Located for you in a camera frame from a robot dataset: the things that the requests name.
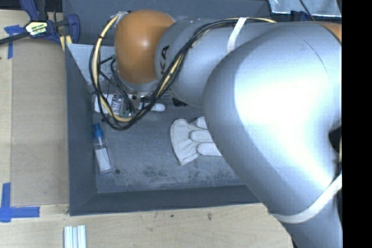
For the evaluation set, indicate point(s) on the grey metal bin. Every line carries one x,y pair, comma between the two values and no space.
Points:
151,154

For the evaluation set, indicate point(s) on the brown cardboard board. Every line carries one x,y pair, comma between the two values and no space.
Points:
37,125

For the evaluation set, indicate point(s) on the clear spray bottle blue cap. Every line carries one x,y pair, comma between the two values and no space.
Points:
102,151

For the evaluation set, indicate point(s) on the black cylinder on white bracket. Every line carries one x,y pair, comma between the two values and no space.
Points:
157,107

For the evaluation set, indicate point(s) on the white work glove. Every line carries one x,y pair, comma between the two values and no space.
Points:
186,142

